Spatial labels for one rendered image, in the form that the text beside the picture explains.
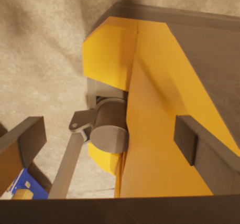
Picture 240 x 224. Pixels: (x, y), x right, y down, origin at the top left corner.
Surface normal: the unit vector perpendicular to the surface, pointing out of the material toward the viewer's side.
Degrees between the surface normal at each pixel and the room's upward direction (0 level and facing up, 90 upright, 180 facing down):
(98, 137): 0
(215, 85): 90
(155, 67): 90
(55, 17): 0
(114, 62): 22
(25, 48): 0
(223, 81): 90
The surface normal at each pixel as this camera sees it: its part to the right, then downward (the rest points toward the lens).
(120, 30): -0.45, 0.55
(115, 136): -0.09, 0.65
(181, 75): 0.08, -0.75
